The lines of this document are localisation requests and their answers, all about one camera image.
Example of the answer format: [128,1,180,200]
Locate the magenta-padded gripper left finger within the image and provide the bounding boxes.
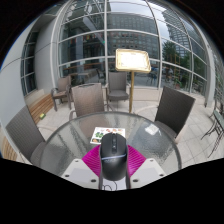
[61,143,103,191]

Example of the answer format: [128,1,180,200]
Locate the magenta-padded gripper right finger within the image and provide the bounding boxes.
[127,145,167,190]

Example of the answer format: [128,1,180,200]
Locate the black computer mouse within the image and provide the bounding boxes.
[99,132,130,182]

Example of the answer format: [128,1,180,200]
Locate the colourful laminated menu card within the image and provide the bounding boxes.
[89,126,127,145]

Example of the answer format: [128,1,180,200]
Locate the brown wicker armchair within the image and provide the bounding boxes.
[105,71,130,103]
[50,75,73,112]
[68,82,107,122]
[4,104,47,165]

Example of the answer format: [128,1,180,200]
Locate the dark wicker armchair, beige arms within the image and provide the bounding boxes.
[153,86,197,145]

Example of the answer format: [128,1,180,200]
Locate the dark metal outdoor table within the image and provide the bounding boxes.
[200,99,224,158]

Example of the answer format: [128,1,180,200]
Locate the gold menu stand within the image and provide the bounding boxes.
[114,48,153,114]

